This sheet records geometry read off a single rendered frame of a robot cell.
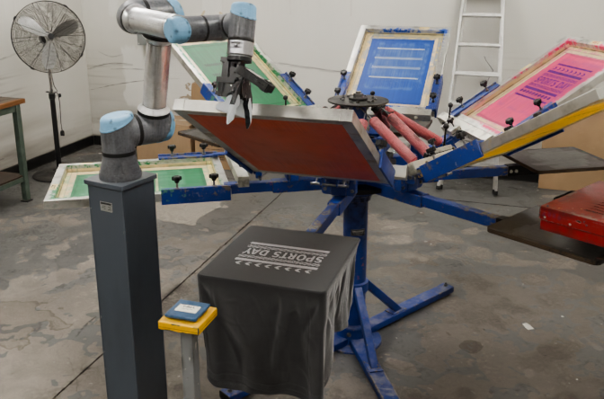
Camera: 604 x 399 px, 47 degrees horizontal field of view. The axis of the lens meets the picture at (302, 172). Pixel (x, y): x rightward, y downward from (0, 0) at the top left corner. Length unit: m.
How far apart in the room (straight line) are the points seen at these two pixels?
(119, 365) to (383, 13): 4.65
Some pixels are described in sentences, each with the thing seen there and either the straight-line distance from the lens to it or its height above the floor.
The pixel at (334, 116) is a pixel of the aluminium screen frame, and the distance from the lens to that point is 2.06.
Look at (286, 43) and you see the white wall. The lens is 6.97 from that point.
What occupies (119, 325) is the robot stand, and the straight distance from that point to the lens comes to 2.76.
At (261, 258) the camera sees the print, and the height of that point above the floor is 0.95.
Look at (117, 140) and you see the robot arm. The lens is 2.52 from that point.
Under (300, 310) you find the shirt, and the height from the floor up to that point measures 0.87.
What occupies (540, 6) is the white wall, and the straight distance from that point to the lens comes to 6.56.
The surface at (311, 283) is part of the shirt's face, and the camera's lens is 2.28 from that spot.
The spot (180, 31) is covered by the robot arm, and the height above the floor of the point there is 1.76.
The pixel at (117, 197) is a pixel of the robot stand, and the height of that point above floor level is 1.15.
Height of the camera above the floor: 1.93
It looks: 17 degrees down
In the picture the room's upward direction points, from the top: straight up
